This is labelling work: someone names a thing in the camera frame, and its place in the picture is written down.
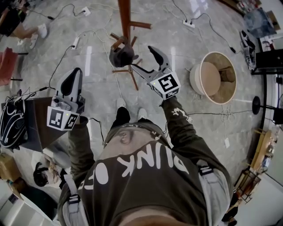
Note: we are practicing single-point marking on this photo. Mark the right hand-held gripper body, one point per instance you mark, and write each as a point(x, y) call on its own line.
point(165, 85)

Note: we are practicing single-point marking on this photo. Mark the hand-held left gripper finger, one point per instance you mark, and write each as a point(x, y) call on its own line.
point(81, 86)
point(75, 88)

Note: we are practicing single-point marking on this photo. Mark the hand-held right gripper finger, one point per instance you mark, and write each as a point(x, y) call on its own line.
point(162, 60)
point(146, 74)

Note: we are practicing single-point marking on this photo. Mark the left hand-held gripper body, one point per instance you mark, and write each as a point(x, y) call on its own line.
point(64, 110)

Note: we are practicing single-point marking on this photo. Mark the dark grey cap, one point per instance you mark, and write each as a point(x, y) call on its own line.
point(122, 55)

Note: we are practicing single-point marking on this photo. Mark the red wooden coat stand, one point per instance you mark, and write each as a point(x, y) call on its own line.
point(125, 17)

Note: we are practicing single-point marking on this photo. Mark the person's left forearm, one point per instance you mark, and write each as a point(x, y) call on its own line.
point(80, 143)

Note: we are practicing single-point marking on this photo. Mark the person's right forearm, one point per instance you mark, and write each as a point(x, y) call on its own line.
point(179, 123)

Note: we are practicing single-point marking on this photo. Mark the dark wooden side table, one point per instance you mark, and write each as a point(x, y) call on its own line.
point(42, 123)

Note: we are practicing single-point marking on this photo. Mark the person's right white shoe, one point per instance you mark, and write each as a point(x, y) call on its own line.
point(142, 113)

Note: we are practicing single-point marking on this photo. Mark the person's white shoe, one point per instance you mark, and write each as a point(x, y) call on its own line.
point(121, 102)
point(142, 113)

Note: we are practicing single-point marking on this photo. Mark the person's left white shoe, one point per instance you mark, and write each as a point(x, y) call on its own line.
point(121, 102)

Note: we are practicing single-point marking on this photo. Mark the round beige basket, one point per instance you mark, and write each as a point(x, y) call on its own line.
point(207, 77)

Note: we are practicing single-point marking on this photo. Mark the long white power strip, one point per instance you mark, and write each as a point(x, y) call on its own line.
point(75, 43)

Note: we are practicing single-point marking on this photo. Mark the white beanbag chair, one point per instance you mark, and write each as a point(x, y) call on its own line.
point(59, 154)

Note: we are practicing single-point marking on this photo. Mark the white power strip black plugs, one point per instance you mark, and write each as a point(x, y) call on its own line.
point(188, 23)

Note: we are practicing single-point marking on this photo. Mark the person's black trouser leg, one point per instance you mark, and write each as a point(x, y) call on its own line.
point(121, 118)

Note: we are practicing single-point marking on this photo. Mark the black backpack white trim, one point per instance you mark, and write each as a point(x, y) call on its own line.
point(12, 125)

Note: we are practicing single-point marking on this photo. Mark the brown round pouf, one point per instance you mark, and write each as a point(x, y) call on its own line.
point(227, 75)

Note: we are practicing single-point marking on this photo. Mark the black power adapter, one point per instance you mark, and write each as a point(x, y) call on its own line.
point(232, 49)

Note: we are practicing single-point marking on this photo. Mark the pink cloth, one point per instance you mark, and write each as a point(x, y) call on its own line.
point(7, 66)

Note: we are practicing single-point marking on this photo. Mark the square white power socket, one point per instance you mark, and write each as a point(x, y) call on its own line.
point(85, 11)

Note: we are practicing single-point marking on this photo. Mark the brown cardboard box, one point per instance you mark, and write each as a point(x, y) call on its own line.
point(8, 167)

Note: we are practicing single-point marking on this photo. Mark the flat white power strip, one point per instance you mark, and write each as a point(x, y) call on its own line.
point(226, 142)

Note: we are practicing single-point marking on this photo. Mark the black white patterned bag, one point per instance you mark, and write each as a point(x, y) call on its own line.
point(247, 48)

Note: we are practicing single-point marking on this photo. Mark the wooden low shelf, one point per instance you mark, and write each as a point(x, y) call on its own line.
point(232, 5)

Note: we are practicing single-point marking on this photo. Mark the black stand round base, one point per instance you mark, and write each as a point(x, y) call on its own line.
point(256, 105)

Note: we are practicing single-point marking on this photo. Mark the blue grey cloth bundle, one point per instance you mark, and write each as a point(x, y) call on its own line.
point(259, 22)

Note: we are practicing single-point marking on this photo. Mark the person's torso brown printed shirt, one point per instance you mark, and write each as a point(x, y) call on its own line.
point(143, 187)

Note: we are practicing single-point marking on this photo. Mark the black low table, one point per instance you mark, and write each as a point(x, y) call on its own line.
point(268, 61)

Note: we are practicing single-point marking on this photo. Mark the white cabinet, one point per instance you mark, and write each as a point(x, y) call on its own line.
point(17, 212)

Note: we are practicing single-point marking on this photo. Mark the light wooden stand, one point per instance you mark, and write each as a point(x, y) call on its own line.
point(263, 148)

